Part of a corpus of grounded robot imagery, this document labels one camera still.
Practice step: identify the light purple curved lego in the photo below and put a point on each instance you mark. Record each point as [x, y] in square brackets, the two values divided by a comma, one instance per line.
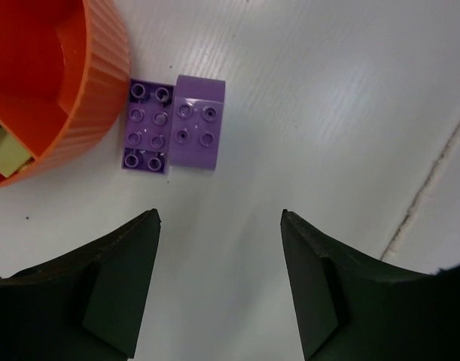
[196, 122]

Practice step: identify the orange round divided container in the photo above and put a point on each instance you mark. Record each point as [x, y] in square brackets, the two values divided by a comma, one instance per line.
[64, 74]

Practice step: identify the purple lego block stack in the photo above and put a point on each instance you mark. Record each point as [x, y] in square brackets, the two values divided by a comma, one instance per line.
[147, 126]

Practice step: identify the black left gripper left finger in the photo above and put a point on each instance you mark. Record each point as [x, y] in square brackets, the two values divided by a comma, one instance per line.
[87, 304]

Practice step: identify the yellow-green lego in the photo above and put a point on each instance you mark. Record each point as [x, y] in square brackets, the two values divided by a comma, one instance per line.
[13, 155]

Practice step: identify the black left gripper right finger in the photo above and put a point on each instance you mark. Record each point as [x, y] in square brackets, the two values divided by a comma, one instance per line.
[351, 306]

